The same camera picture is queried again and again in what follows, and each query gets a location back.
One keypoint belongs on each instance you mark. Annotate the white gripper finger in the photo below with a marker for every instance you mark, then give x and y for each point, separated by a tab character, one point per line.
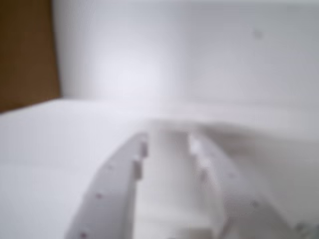
109	199
234	194

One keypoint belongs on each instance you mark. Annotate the brown cardboard box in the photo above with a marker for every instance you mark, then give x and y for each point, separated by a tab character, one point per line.
27	54

